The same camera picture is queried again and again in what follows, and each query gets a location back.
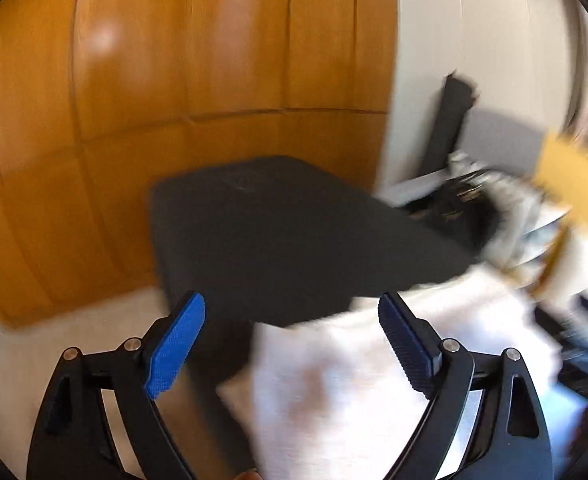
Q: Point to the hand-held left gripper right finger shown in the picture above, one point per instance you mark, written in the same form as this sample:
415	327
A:
404	350

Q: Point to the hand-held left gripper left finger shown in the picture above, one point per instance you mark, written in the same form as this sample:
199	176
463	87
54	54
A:
173	350

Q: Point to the white knit sweater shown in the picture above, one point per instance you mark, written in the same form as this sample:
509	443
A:
349	410

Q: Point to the black shoulder bag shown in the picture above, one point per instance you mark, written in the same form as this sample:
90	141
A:
454	215

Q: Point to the triangle pattern cushion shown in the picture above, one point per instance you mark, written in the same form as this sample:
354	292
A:
519	220

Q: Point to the blue yellow grey sofa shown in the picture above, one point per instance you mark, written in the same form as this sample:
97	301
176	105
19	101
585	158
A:
569	180

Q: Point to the black upright post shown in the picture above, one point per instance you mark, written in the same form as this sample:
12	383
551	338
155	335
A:
449	120

